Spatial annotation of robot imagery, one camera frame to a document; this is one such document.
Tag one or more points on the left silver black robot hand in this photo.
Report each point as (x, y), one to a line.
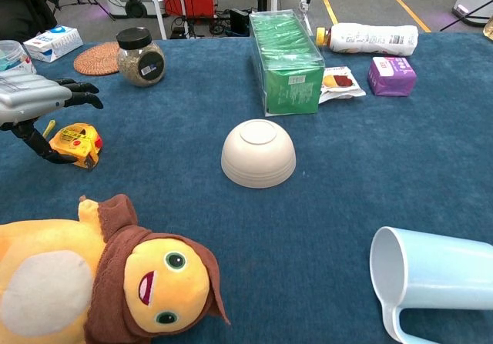
(27, 94)

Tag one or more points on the yellow tape measure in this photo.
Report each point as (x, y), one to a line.
(77, 140)

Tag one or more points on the clear plastic tub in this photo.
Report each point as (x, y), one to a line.
(13, 55)

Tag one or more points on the white blue tissue box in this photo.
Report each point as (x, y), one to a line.
(54, 44)

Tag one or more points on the round woven coaster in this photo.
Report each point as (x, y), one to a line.
(94, 61)

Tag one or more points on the person in dark clothes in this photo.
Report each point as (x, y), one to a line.
(15, 17)

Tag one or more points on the glass jar black lid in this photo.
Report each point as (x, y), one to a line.
(140, 63)

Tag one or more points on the black adapter box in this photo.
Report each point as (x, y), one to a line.
(239, 19)

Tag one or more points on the yellow plush toy brown hood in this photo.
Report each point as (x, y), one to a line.
(165, 278)

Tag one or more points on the beige upturned bowl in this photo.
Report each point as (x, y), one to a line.
(258, 155)

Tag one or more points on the clear box of green sachets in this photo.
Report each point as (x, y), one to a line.
(289, 63)

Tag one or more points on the small white clip stand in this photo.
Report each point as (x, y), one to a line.
(307, 13)

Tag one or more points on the white snack packet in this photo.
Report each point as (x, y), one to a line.
(341, 84)

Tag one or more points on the blue table cloth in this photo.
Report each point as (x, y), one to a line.
(346, 167)

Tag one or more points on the white label bottle yellow cap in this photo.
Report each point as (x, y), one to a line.
(369, 39)

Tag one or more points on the purple packet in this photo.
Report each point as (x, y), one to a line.
(391, 76)

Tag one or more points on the light blue plastic mug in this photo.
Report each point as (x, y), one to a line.
(443, 271)

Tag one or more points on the white slanted frame post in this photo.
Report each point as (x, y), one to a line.
(158, 21)

